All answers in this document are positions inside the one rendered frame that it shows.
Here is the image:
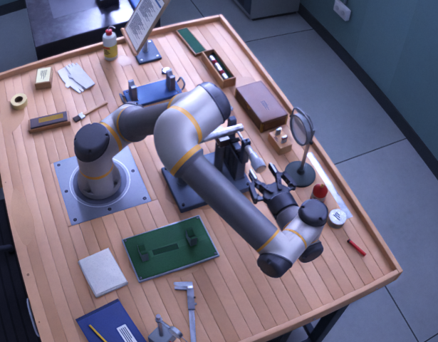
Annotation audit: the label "red marker pen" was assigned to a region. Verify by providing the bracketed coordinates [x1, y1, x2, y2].
[346, 238, 367, 257]

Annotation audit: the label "black stand magnifier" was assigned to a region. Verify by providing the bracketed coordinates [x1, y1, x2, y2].
[285, 106, 317, 188]

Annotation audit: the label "green lined tray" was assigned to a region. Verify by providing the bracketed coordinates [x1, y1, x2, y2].
[122, 214, 221, 284]

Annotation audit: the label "white foam pad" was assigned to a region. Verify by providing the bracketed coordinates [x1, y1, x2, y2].
[78, 247, 129, 299]

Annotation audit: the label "cream tape roll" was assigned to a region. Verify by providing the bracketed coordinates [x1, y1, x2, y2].
[9, 93, 28, 111]

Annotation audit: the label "small cream cardboard box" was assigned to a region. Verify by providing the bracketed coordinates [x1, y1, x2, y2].
[33, 66, 54, 90]

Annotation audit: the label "wooden instruction board on stand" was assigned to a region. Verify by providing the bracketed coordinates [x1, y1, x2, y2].
[120, 0, 167, 66]

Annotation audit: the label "wooden box with setting rods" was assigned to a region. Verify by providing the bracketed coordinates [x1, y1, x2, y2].
[200, 48, 238, 89]

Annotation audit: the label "small wooden handled brush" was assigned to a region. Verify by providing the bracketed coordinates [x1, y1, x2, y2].
[72, 101, 109, 123]

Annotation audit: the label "white cotton gloves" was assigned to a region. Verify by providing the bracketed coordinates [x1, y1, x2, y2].
[56, 62, 96, 95]

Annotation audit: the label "steel ruler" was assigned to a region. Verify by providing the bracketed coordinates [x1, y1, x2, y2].
[306, 150, 354, 219]

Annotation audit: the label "small jar with red cap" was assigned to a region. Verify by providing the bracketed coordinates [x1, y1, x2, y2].
[311, 182, 329, 203]

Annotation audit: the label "black table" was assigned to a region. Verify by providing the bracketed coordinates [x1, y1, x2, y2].
[24, 0, 162, 61]

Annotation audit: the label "grey metal base plate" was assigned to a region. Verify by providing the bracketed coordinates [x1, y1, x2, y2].
[53, 145, 152, 227]

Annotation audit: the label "yellow pencil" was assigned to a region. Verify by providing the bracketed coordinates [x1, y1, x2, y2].
[88, 323, 108, 342]

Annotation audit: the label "dark grey bench micrometer body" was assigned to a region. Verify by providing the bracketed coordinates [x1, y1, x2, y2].
[161, 115, 256, 214]

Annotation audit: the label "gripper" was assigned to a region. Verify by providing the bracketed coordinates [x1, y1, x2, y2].
[247, 162, 300, 217]

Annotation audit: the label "steel vernier caliper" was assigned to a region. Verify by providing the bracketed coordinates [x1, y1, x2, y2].
[173, 281, 199, 342]

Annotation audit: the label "dark drawer cabinet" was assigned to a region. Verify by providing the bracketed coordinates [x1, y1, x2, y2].
[0, 199, 41, 342]

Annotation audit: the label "blue bench centre fixture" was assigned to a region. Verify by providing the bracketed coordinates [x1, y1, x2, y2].
[118, 66, 186, 108]

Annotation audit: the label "wooden lid with green lining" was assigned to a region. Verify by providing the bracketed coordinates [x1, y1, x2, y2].
[175, 27, 208, 58]

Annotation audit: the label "round grey tin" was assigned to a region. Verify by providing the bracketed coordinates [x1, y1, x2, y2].
[326, 207, 348, 229]

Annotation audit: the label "silver micrometer thimble with ratchet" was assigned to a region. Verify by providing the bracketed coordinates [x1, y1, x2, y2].
[241, 137, 267, 174]

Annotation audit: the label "silver steel shaft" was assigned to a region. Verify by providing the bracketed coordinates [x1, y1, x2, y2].
[203, 123, 246, 143]

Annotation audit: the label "brown wooden case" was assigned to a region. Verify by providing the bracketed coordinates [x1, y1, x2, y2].
[234, 80, 289, 134]

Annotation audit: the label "dark stone in wooden holder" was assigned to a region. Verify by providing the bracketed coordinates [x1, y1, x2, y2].
[27, 110, 71, 135]

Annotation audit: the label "white bottle with red cap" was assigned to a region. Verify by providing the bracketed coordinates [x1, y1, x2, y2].
[101, 26, 119, 62]

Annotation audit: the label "blue notebook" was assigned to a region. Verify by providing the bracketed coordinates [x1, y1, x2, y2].
[75, 299, 147, 342]

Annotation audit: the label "white wall socket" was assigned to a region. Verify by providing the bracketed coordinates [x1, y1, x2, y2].
[333, 0, 353, 21]

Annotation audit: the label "wooden block with gauge blocks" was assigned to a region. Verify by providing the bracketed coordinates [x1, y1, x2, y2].
[268, 126, 294, 155]

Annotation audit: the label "grey cabinet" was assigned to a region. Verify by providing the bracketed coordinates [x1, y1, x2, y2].
[235, 0, 302, 21]

